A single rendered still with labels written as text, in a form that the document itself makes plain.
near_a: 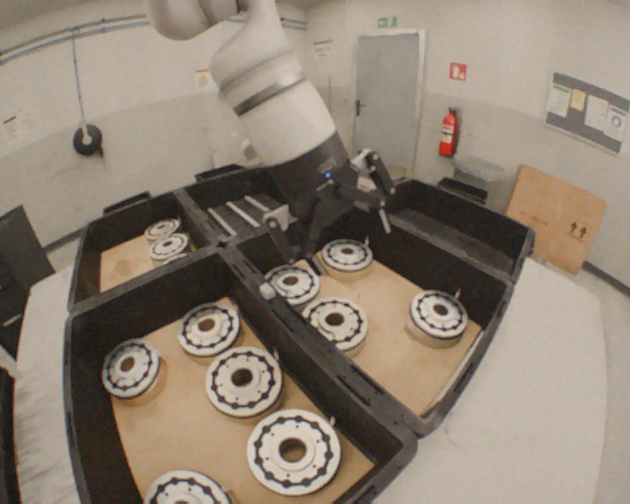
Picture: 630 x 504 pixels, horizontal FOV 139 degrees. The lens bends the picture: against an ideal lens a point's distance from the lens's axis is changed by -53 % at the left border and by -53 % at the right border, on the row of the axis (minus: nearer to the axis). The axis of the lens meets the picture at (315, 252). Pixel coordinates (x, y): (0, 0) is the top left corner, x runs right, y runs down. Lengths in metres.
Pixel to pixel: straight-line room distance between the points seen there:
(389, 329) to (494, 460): 0.33
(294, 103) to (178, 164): 3.48
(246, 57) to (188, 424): 0.40
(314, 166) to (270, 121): 0.05
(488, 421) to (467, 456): 0.09
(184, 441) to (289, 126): 0.37
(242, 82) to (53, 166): 3.44
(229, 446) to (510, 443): 0.49
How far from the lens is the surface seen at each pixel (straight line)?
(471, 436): 0.54
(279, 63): 0.21
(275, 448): 0.30
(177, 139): 3.61
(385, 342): 0.41
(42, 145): 3.60
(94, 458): 0.34
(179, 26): 0.23
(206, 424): 0.36
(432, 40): 3.43
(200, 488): 0.32
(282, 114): 0.20
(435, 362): 0.41
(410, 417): 0.25
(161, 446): 0.38
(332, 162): 0.22
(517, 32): 3.26
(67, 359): 0.42
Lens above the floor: 1.16
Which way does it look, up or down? 35 degrees down
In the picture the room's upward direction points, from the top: straight up
